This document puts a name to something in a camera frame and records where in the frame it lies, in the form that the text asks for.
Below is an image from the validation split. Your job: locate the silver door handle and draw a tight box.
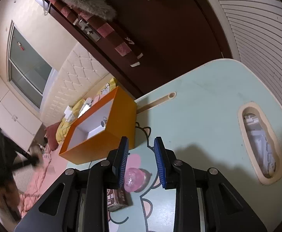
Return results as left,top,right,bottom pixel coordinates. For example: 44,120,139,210
77,19,101,42

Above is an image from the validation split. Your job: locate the white door hook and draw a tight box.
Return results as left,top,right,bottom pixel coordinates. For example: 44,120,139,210
36,0,53,16

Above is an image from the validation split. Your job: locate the grey fur collar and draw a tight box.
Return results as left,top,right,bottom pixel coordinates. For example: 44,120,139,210
46,0,118,21

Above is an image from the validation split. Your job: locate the light green desktop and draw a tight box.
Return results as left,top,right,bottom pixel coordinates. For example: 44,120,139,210
66,58,282,232

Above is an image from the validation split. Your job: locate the pink blanket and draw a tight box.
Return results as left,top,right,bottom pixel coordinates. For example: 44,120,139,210
17,130,72,218

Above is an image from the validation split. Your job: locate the white charger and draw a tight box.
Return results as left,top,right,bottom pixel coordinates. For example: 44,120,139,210
64,105,78,123

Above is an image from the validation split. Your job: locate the cream tufted headboard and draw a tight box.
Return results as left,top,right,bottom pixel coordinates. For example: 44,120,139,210
41,42,110,126

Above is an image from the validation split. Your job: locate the dark brown small carton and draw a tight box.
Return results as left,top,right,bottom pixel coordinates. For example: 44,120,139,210
107,188,133,212

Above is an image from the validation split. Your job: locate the orange cardboard box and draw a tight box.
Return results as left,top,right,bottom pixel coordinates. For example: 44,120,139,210
59,86,138,165

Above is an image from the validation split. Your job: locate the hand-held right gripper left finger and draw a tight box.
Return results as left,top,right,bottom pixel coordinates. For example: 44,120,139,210
14,136,129,232

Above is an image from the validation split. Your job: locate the dark red pillow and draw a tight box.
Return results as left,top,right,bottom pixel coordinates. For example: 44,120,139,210
45,122,63,149

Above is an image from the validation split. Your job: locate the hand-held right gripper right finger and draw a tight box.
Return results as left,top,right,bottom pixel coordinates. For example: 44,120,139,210
154,136,268,232

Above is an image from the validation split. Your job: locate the smartphone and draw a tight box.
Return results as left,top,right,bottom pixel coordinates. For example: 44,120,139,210
78,103,92,118

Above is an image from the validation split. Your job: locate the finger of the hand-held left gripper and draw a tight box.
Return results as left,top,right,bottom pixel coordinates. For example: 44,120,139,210
11,154,39,172

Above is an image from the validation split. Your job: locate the pink translucent plastic toy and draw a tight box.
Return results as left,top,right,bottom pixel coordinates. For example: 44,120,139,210
124,167,152,194

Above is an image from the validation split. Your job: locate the window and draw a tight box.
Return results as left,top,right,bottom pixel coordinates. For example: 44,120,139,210
7,20,53,110

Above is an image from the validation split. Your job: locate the yellow blanket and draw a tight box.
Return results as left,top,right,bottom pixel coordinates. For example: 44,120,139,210
56,77,119,143

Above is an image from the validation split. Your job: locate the dark brown wooden door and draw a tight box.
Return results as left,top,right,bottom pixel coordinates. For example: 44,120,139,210
23,0,231,100

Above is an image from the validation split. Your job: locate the white louvered closet door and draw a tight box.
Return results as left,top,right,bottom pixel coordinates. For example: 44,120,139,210
205,0,282,112

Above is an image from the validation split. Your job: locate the cream wardrobe cabinet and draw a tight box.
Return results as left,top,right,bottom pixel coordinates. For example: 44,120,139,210
0,75,44,151

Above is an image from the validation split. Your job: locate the maroon pink striped scarf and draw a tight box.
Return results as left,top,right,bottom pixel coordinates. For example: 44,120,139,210
41,0,144,68

